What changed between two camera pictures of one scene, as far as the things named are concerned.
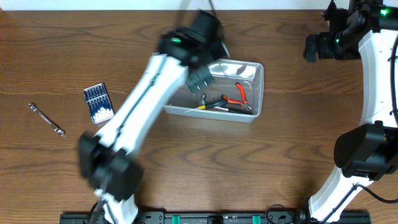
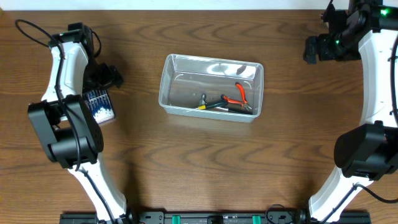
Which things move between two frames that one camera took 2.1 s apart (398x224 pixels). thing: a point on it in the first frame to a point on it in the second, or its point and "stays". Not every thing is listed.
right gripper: [324, 50] stays
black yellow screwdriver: [221, 103] stays
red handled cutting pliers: [244, 103] stays
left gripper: [198, 76] to [109, 73]
